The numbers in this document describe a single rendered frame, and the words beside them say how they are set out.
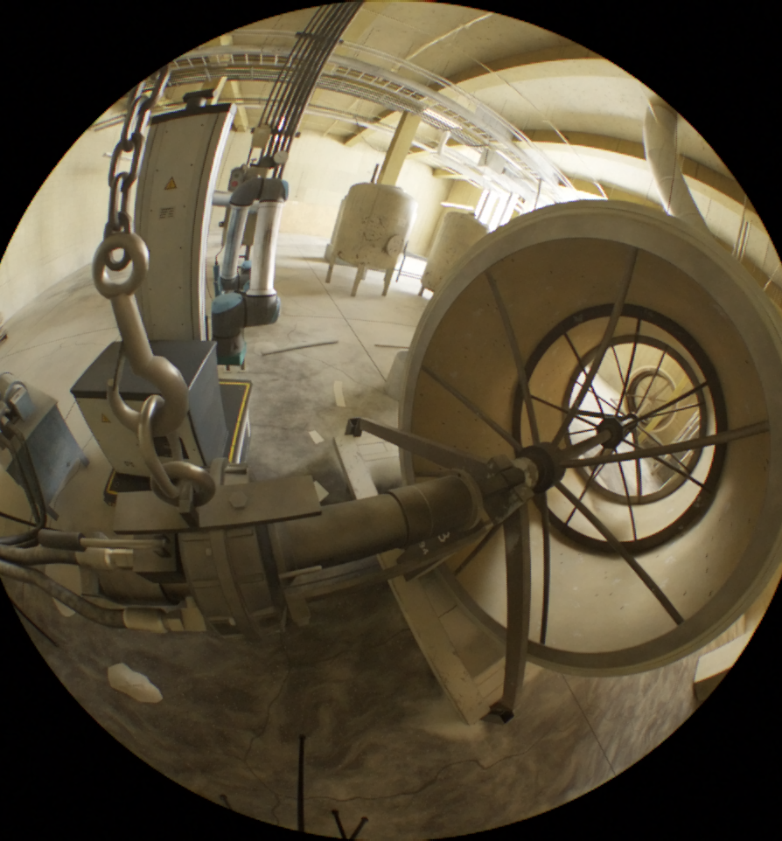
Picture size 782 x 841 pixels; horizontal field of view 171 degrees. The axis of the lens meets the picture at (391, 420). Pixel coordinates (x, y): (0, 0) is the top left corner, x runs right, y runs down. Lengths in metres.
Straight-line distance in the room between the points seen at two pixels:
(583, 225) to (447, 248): 5.34
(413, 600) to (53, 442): 2.14
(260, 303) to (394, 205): 3.80
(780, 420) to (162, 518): 1.04
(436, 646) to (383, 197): 5.13
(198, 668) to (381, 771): 0.93
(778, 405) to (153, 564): 1.15
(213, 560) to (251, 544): 0.05
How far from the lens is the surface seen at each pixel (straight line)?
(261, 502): 0.30
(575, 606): 1.49
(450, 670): 1.31
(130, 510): 0.35
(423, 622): 1.26
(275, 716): 1.42
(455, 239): 6.07
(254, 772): 1.58
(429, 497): 0.48
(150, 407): 0.21
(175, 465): 0.26
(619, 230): 0.84
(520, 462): 0.74
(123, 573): 0.56
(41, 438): 1.92
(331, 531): 0.41
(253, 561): 0.32
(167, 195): 1.21
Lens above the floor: 1.34
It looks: 39 degrees down
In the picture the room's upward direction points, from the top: 22 degrees clockwise
